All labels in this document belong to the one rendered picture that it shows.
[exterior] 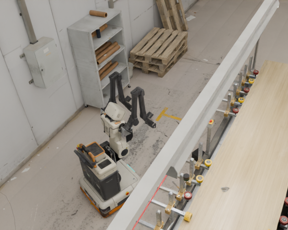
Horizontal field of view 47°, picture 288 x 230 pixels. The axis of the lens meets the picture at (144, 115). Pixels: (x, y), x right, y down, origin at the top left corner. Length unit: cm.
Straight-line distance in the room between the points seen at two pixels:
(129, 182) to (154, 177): 282
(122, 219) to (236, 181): 229
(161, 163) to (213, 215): 178
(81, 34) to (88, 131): 158
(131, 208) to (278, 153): 273
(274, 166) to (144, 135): 231
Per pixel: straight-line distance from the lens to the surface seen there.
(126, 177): 440
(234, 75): 239
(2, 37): 456
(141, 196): 147
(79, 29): 524
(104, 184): 396
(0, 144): 495
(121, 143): 397
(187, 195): 341
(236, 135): 405
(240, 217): 333
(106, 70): 595
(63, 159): 524
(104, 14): 556
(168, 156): 162
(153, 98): 609
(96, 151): 391
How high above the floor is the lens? 364
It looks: 39 degrees down
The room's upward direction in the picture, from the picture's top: 5 degrees counter-clockwise
